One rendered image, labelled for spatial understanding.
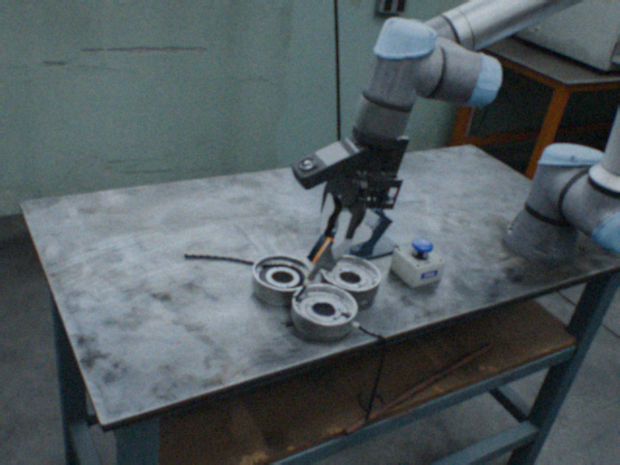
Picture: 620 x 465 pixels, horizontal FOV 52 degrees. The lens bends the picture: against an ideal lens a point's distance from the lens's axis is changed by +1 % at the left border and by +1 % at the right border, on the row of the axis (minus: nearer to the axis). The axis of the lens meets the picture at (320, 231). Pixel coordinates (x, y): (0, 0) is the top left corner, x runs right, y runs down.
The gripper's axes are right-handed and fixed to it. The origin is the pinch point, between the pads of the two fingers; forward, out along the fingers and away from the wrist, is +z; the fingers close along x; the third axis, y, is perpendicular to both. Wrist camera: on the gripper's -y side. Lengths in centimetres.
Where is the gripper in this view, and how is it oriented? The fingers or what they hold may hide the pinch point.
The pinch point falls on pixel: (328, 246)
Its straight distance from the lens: 99.0
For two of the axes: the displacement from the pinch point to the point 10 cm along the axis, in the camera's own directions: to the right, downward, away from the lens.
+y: 8.3, -0.3, 5.5
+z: -2.6, 8.5, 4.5
